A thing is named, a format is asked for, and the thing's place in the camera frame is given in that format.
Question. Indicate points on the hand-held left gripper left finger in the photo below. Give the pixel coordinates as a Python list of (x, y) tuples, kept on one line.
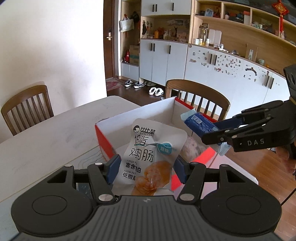
[(113, 169)]

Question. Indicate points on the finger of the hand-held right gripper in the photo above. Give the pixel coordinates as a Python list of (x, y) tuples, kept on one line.
[(227, 125), (215, 139)]

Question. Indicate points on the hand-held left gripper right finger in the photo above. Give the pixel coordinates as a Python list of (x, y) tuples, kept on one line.
[(181, 169)]

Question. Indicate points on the blue plastic packet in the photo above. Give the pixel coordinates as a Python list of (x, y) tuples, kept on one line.
[(196, 122)]

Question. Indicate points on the white sausage snack packet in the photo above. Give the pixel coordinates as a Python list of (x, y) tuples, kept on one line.
[(143, 148)]

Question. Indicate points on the red cardboard box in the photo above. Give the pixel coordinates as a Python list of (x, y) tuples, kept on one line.
[(161, 111)]

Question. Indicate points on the white desktop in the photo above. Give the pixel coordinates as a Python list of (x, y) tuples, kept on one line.
[(46, 143)]

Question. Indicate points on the person's right hand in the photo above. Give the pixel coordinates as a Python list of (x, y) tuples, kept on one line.
[(291, 164)]

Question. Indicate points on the printed blue table mat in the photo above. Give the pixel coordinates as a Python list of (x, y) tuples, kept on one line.
[(90, 157)]

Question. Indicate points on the wooden slat back chair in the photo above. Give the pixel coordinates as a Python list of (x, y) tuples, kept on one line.
[(196, 87), (25, 92)]

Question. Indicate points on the group of small stickers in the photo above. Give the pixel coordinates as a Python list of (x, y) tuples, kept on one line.
[(226, 64)]

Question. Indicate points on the pale green cup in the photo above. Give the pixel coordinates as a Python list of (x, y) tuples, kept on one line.
[(261, 62)]

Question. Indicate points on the patterned door rug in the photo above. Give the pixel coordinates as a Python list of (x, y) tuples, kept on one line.
[(114, 84)]

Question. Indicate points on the dark sneaker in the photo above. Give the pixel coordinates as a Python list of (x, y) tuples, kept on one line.
[(138, 84), (129, 83)]

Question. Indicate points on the white plastic container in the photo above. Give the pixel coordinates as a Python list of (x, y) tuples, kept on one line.
[(215, 37)]

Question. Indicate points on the large glass jar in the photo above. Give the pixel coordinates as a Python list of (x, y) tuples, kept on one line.
[(203, 34)]

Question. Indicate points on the dark brown door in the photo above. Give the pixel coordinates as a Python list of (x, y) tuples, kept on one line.
[(109, 58)]

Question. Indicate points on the red bag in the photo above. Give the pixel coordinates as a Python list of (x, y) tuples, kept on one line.
[(127, 57)]

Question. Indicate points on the orange bottle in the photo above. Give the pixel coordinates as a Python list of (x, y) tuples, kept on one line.
[(157, 34)]

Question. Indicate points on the brown cardboard carton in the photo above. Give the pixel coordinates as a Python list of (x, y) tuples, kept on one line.
[(134, 55)]

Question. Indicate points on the red knot ornament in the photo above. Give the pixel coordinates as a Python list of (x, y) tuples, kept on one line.
[(280, 9)]

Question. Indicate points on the black hanging bag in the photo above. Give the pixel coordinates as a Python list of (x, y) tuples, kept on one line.
[(135, 17)]

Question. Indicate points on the hanging tote bag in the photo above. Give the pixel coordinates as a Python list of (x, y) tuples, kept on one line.
[(126, 25)]

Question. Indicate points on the white wall cabinet unit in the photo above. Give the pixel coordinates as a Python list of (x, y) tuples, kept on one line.
[(166, 60)]

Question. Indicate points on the black figure wall sticker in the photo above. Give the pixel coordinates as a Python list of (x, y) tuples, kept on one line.
[(144, 29)]

